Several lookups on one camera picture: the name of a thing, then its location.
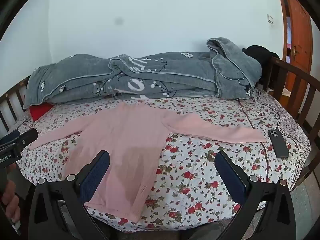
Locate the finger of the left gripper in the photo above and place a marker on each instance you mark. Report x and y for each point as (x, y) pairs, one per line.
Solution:
(9, 137)
(27, 137)

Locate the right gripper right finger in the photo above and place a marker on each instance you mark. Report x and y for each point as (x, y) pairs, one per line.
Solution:
(276, 222)

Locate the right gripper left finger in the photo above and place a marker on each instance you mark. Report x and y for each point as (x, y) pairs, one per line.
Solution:
(58, 208)

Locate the pink knit sweater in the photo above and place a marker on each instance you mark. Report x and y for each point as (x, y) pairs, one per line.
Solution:
(134, 136)

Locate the person left hand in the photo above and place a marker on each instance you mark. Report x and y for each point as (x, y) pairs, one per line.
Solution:
(11, 202)

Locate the red pillow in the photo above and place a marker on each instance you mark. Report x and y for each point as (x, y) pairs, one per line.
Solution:
(38, 111)

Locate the floral bed sheet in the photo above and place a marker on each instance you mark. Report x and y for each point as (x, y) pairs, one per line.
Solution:
(188, 191)

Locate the black smartphone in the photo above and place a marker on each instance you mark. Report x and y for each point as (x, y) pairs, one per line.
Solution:
(278, 143)

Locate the grey floral quilt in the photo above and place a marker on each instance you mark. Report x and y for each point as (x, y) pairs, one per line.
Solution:
(224, 72)

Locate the orange wooden door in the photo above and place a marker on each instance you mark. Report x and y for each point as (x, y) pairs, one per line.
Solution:
(297, 35)

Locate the wooden bed rail left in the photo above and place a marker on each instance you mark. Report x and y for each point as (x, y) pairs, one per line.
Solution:
(12, 102)

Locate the black garment on rail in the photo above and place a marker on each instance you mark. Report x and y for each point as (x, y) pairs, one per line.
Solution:
(263, 56)

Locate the white wall switch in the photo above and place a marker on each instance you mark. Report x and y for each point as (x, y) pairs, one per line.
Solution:
(270, 19)

